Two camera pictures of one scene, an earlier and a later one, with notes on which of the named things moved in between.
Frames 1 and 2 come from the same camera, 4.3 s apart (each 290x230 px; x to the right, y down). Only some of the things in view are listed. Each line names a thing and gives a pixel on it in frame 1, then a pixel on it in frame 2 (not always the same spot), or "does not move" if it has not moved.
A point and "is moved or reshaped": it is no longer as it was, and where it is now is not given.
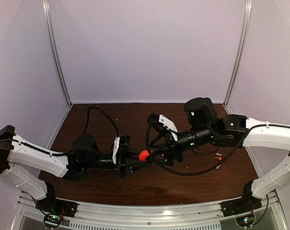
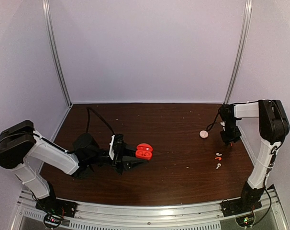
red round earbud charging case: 143,155 is moved or reshaped
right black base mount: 248,202 does not move
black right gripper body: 172,144 -> 231,134
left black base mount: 51,204 does not move
